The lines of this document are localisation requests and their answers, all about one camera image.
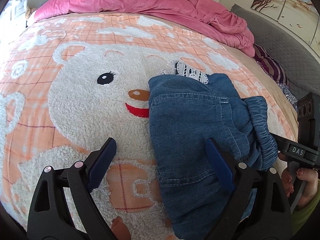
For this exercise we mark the grey quilted headboard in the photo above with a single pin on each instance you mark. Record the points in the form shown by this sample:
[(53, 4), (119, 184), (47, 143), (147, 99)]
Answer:
[(297, 61)]

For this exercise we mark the orange bear fleece blanket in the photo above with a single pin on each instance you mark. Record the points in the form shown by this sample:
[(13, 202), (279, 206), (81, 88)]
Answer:
[(70, 82)]

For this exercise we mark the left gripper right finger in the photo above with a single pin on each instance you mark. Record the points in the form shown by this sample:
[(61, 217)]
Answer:
[(257, 207)]

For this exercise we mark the blue floral pillow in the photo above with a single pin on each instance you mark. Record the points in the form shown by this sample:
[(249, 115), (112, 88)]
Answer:
[(290, 97)]

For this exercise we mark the purple striped pillow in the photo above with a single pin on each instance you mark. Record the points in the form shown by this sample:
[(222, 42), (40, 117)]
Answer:
[(269, 65)]

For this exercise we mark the blue denim lace pants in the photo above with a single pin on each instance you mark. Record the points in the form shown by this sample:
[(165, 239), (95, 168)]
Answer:
[(186, 108)]

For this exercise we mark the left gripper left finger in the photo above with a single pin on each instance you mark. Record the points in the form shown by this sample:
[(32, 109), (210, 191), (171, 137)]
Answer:
[(62, 206)]

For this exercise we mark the pink duvet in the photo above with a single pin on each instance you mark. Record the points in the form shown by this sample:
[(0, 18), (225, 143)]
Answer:
[(207, 17)]

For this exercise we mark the right hand red nails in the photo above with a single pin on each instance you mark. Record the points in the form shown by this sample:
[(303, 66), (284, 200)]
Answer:
[(309, 177)]

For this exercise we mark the tan bed sheet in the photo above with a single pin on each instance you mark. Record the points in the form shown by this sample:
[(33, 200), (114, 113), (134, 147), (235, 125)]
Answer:
[(271, 86)]

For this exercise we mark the right green sleeve forearm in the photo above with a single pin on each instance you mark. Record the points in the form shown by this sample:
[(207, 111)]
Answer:
[(300, 217)]

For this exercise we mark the floral wall painting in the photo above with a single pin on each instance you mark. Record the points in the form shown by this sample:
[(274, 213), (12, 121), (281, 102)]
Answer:
[(299, 16)]

